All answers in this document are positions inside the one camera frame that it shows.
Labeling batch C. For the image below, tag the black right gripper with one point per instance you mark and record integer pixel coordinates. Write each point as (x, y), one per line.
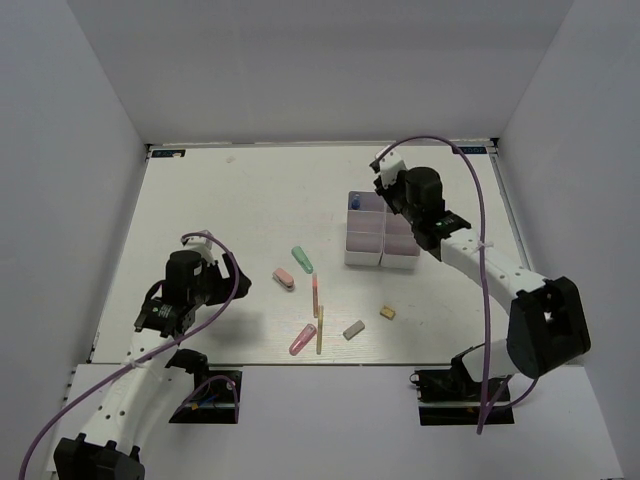
(387, 192)

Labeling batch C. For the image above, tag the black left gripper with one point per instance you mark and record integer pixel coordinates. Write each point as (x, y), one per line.
(223, 282)

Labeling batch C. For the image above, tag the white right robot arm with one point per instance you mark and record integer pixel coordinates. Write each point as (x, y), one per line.
(546, 322)

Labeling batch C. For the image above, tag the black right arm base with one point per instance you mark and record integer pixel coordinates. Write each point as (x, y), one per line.
(450, 397)

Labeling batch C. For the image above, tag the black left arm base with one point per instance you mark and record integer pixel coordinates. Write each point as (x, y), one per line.
(214, 395)

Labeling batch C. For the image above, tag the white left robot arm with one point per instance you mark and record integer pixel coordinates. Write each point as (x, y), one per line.
(159, 377)

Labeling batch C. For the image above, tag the pink mini stapler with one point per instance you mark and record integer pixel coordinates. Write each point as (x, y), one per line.
(284, 279)

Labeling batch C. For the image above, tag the white right organizer tray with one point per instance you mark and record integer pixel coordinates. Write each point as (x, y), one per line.
(400, 250)

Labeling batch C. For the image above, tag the white organizer tray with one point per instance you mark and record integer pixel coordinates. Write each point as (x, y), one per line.
(364, 230)
(400, 250)

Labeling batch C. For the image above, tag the right blue table label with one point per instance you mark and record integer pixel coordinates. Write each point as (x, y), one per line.
(473, 150)

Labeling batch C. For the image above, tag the blue table label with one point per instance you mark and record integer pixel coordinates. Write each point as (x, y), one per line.
(473, 150)
(168, 153)

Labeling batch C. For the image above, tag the mint green correction tape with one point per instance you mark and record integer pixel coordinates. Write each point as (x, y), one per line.
(302, 259)

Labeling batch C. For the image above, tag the white left organizer tray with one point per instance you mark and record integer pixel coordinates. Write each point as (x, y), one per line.
(364, 230)

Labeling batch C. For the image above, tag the orange pink pen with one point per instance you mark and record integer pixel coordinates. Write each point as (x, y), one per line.
(315, 295)

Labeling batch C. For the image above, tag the pink highlighter pen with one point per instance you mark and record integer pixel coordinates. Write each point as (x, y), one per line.
(302, 339)

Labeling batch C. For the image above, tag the yellow pen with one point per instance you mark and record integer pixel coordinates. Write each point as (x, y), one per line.
(320, 325)

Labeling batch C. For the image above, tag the grey eraser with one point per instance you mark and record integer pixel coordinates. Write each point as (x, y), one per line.
(353, 330)

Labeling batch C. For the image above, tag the left blue table label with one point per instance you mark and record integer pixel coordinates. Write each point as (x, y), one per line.
(168, 153)

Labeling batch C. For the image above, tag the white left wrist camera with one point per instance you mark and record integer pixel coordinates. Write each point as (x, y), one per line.
(200, 243)

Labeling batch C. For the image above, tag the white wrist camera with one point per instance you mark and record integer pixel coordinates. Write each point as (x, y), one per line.
(200, 243)
(387, 164)

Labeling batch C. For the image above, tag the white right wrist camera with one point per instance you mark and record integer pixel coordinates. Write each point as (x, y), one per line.
(387, 164)

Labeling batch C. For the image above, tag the aluminium table edge rail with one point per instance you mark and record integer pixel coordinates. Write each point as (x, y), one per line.
(495, 158)

